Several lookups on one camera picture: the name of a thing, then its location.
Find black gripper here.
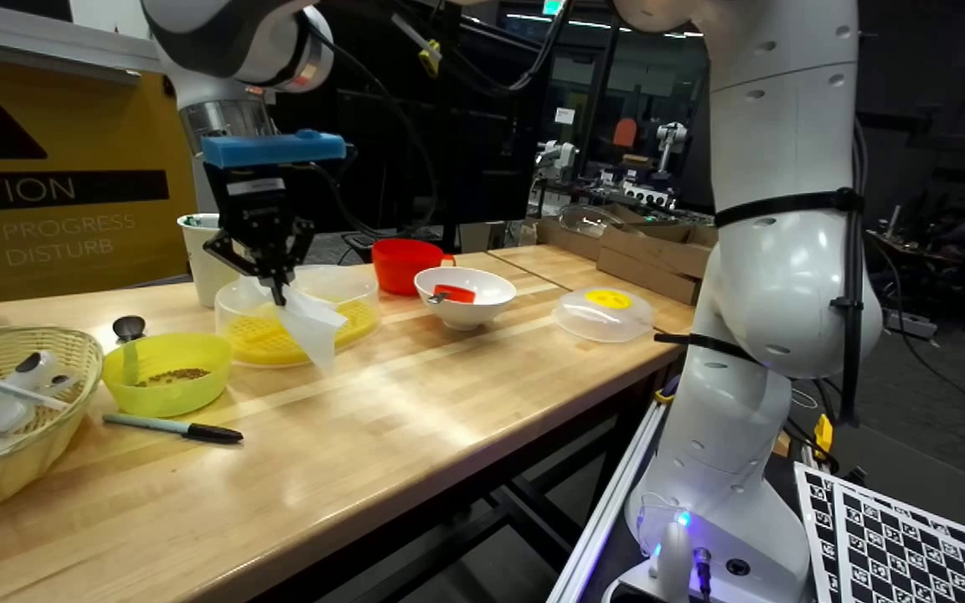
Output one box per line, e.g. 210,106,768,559
204,165,315,306

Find white napkin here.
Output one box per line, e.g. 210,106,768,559
278,289,344,370

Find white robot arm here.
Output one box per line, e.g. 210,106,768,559
607,0,882,603

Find yellow clear plastic container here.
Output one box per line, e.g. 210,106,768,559
215,263,378,368

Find white paper cup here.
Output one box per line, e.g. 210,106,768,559
178,213,238,307

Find red plastic bowl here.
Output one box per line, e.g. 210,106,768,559
372,237,454,293

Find small yellow-green bowl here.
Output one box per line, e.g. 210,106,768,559
102,330,232,419

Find black marker pen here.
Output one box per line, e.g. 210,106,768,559
104,416,244,445

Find white bowl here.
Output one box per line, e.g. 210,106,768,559
412,263,517,329

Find yellow caution sign board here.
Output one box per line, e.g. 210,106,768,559
0,61,194,297

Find wicker basket with items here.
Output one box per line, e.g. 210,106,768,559
0,325,104,503

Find clear lid with yellow item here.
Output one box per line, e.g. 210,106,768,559
553,289,655,340

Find checkerboard calibration board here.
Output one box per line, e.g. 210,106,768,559
793,464,965,603

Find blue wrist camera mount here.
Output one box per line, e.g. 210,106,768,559
200,129,350,168

